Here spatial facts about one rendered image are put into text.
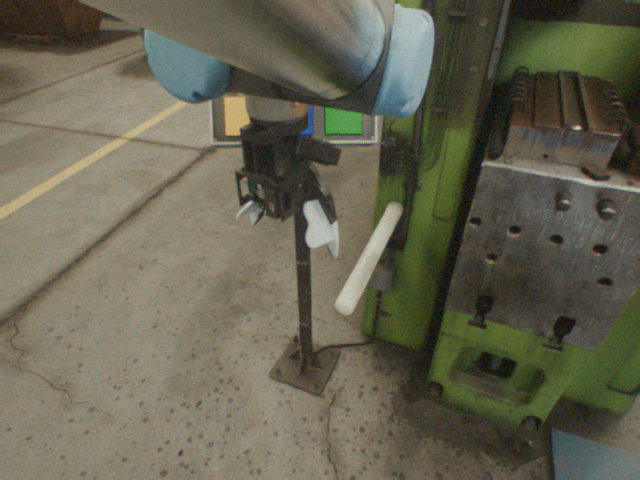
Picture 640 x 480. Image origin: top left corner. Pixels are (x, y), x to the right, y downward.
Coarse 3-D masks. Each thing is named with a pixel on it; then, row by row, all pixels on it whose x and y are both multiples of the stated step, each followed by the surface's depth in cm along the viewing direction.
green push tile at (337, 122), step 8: (328, 112) 82; (336, 112) 82; (344, 112) 82; (352, 112) 82; (328, 120) 83; (336, 120) 83; (344, 120) 83; (352, 120) 83; (360, 120) 83; (328, 128) 83; (336, 128) 83; (344, 128) 83; (352, 128) 83; (360, 128) 83
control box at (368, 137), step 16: (224, 96) 82; (240, 96) 82; (224, 112) 83; (320, 112) 83; (224, 128) 83; (320, 128) 83; (368, 128) 84; (224, 144) 84; (240, 144) 84; (336, 144) 87; (352, 144) 87; (368, 144) 88
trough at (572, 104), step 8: (568, 72) 110; (568, 80) 109; (576, 80) 107; (568, 88) 104; (576, 88) 104; (568, 96) 99; (576, 96) 99; (568, 104) 95; (576, 104) 95; (568, 112) 91; (576, 112) 91; (584, 112) 88; (576, 120) 87; (584, 120) 86; (584, 128) 83
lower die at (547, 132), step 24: (576, 72) 110; (528, 96) 101; (552, 96) 98; (528, 120) 88; (552, 120) 86; (600, 120) 85; (504, 144) 89; (528, 144) 87; (552, 144) 85; (576, 144) 83; (600, 144) 82
